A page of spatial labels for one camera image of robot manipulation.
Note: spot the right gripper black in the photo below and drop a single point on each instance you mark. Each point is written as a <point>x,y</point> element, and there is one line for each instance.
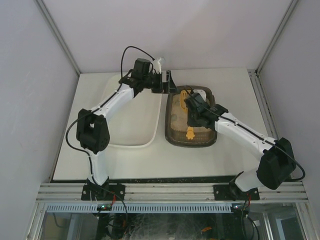
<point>192,119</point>

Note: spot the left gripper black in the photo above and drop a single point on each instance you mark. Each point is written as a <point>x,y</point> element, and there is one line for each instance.
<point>161,82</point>

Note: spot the yellow litter scoop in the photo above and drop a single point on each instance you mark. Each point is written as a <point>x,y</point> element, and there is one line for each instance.
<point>190,130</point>

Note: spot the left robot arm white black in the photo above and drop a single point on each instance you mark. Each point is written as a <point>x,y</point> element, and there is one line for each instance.
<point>92,129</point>

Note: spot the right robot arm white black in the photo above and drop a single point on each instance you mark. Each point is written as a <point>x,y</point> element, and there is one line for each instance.
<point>275,157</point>

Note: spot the dark grey litter box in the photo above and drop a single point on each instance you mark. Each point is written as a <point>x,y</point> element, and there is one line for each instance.
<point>180,129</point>

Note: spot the grey litter clump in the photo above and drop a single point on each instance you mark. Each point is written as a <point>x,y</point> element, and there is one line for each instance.
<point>174,117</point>

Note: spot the white plastic tub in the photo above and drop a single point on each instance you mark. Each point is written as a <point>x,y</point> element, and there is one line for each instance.
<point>135,124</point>

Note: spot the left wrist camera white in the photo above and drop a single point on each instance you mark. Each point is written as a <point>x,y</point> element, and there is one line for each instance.
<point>157,65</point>

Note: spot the aluminium front rail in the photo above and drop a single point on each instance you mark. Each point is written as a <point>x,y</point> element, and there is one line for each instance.
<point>174,193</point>

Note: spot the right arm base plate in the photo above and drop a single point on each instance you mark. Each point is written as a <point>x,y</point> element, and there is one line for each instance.
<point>230,192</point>

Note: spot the grey slotted cable duct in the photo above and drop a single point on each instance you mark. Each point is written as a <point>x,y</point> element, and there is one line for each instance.
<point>140,208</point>

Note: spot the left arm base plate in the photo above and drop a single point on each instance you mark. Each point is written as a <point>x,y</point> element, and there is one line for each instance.
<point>107,192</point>

